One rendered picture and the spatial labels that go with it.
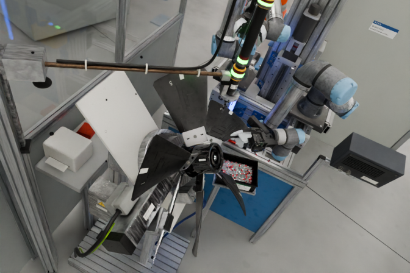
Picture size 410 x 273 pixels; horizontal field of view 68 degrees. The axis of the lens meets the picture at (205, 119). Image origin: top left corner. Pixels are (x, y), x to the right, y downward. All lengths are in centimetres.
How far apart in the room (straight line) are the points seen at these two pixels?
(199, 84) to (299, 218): 185
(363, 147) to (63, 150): 134
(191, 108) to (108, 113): 31
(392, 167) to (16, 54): 149
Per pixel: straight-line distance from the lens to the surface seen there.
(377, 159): 158
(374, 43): 289
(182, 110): 114
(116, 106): 119
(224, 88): 103
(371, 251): 300
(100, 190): 148
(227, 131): 132
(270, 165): 175
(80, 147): 146
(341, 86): 134
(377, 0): 277
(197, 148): 116
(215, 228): 242
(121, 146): 118
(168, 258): 218
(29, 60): 91
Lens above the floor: 212
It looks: 44 degrees down
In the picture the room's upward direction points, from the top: 19 degrees clockwise
